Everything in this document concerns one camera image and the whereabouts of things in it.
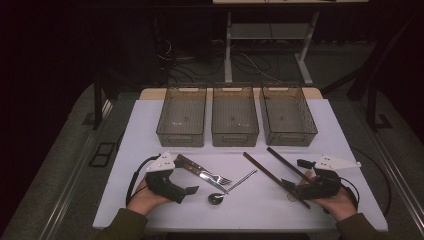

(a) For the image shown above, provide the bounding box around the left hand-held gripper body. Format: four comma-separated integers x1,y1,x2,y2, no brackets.
145,151,188,205

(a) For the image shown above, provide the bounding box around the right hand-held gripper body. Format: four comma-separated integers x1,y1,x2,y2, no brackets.
294,153,362,201

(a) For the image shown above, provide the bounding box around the steel spoon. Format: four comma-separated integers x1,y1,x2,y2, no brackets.
207,168,259,206

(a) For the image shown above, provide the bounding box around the wooden-handled steel fork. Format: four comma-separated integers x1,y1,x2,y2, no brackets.
181,161,234,187

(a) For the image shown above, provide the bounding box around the clear brown plastic bin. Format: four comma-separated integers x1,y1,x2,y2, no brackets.
155,83,208,148
210,82,260,148
259,82,319,148

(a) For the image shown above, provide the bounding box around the person's left hand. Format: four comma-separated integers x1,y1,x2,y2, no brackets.
127,179,173,216

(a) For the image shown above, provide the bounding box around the person's right hand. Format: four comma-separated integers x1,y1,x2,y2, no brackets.
299,170,358,223

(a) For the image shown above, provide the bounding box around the white table mat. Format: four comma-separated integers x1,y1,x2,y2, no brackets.
92,98,389,233

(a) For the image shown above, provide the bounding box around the black metal stand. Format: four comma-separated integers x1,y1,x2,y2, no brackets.
81,71,121,131
321,13,424,133

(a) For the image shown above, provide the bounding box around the left hand-held gripper black cable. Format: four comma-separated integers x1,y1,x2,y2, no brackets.
125,153,162,208

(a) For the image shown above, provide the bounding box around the hand-held gripper black cable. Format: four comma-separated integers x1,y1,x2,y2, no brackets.
125,153,162,208
339,175,362,214

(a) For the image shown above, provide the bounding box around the right hand-held gripper black cable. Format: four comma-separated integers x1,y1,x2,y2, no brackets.
339,175,362,214

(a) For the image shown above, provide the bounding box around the long thin black cable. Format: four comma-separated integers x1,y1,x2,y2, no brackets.
349,145,392,216

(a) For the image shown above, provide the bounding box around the aluminium rail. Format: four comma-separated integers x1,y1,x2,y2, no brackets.
369,129,424,231
39,99,114,240

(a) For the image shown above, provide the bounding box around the tangle of floor cables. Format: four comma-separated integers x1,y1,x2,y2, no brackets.
156,36,284,84

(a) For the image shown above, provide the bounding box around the white metal desk frame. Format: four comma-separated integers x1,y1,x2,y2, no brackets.
212,0,369,86

